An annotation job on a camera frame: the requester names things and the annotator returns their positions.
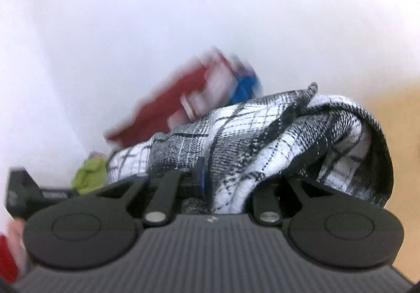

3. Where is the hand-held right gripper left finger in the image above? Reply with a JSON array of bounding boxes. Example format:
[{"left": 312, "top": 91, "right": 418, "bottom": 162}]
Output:
[{"left": 98, "top": 158, "right": 207, "bottom": 227}]

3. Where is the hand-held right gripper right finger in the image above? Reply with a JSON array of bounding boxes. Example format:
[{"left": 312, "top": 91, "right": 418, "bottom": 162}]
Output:
[{"left": 252, "top": 177, "right": 332, "bottom": 225}]

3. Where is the black white plaid shirt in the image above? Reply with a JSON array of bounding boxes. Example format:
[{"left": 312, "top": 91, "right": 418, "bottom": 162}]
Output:
[{"left": 107, "top": 82, "right": 394, "bottom": 215}]

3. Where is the lime green garment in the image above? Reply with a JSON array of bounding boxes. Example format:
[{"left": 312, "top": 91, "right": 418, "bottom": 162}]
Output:
[{"left": 71, "top": 157, "right": 109, "bottom": 196}]

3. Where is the red white blue garment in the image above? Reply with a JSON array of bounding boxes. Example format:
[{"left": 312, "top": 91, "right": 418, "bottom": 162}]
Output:
[{"left": 103, "top": 46, "right": 264, "bottom": 150}]

